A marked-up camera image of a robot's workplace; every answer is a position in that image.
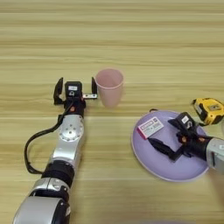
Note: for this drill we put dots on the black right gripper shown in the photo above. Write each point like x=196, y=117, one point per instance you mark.
x=194, y=143

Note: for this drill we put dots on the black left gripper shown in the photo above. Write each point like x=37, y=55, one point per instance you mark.
x=75, y=107

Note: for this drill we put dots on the small white pink card box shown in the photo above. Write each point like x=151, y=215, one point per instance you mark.
x=151, y=127

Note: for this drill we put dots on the lilac round plate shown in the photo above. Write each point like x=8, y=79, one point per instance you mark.
x=163, y=166

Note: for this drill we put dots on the pink plastic cup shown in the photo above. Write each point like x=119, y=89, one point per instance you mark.
x=110, y=87

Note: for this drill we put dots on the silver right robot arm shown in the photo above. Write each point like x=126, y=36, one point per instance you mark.
x=217, y=154

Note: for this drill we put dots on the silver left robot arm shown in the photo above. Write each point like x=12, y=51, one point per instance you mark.
x=67, y=148

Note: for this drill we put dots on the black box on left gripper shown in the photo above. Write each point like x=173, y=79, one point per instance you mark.
x=73, y=89

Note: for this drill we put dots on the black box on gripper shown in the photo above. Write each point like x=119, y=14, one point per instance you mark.
x=73, y=89
x=185, y=121

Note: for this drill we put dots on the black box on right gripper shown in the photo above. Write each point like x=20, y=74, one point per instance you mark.
x=185, y=121

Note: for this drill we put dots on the yellow black tape measure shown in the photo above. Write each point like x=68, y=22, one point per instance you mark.
x=210, y=110

